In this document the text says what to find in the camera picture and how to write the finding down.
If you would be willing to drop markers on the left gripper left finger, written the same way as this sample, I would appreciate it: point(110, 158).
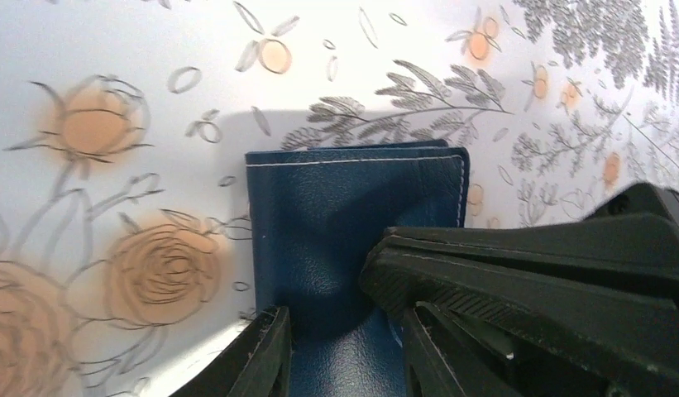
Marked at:
point(256, 363)

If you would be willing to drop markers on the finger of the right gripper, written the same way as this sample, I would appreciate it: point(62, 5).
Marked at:
point(579, 309)

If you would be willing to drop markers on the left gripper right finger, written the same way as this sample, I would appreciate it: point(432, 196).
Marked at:
point(441, 358)

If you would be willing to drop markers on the dark blue card holder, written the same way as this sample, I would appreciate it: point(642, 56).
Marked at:
point(315, 215)

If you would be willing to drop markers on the floral patterned table mat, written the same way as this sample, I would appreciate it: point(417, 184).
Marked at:
point(126, 256)

